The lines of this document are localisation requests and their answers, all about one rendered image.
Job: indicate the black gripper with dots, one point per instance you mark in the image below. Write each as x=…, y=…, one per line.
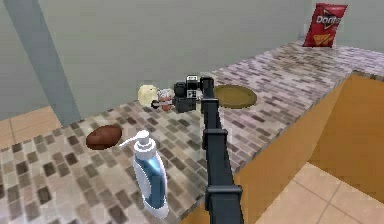
x=182, y=103

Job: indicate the glass of juice with ice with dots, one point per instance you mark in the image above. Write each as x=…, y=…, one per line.
x=165, y=100

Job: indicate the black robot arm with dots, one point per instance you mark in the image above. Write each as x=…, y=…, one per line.
x=216, y=156

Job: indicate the pale yellow lettuce head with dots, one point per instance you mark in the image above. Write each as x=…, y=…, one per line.
x=147, y=94

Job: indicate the brown potato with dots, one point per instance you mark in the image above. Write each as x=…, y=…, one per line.
x=103, y=137

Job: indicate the blue white soap dispenser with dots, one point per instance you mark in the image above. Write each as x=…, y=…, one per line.
x=150, y=173

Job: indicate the olive green plate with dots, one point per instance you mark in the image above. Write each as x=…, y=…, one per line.
x=235, y=96

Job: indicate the orange counter with tiled worktop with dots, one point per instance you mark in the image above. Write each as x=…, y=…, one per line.
x=293, y=83

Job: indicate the red chip bag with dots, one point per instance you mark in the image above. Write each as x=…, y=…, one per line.
x=324, y=26

